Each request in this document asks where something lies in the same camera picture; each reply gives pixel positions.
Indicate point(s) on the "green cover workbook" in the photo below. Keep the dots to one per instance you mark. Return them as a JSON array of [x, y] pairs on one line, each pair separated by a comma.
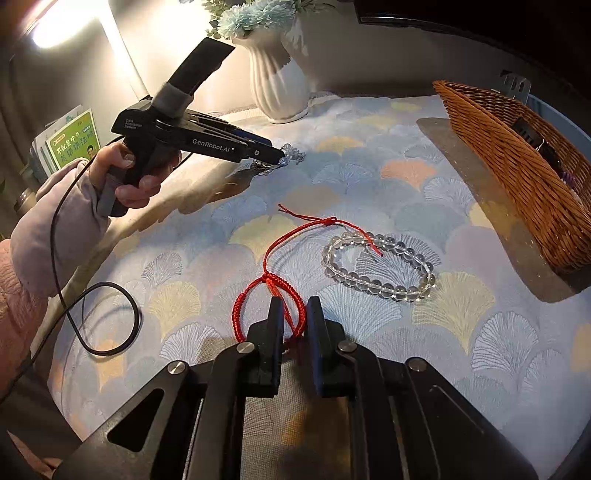
[[74, 138]]

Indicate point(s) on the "fan pattern tablecloth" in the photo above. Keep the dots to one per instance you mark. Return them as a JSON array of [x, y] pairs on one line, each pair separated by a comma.
[[415, 203]]

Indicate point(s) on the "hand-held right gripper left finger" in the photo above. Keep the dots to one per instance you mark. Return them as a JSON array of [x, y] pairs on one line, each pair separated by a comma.
[[277, 332]]

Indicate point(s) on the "white cover workbook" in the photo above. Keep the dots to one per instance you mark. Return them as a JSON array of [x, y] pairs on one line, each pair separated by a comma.
[[39, 152]]

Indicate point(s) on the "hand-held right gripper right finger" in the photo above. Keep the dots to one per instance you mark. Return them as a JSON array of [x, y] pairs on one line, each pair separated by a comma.
[[316, 332]]

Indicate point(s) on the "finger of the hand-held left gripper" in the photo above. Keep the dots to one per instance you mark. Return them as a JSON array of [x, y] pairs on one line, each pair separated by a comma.
[[247, 136], [263, 154]]

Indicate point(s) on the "black wristwatch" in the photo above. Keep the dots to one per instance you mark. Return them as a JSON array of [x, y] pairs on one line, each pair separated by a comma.
[[526, 131]]

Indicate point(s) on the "brown wicker basket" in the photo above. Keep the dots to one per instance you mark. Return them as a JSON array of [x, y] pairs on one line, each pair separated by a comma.
[[498, 152]]

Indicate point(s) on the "white desk lamp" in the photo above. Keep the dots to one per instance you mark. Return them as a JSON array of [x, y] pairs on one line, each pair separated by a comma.
[[124, 55]]

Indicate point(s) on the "black monitor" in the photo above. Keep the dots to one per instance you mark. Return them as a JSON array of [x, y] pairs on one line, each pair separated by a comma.
[[461, 18]]

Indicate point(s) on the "person's left forearm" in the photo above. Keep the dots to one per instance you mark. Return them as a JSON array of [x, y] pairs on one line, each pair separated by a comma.
[[46, 230]]

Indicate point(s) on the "beige cylindrical bottle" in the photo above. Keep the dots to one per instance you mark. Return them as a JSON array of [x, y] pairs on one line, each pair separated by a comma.
[[25, 201]]

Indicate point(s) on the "blue and white flower bouquet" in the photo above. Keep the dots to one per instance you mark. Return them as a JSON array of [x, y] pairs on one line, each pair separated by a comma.
[[244, 16]]

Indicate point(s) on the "white ribbed vase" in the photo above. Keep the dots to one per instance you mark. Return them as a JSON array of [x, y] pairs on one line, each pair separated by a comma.
[[277, 87]]

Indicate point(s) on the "person's left hand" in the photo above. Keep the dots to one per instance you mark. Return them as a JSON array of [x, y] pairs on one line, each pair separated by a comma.
[[138, 191]]

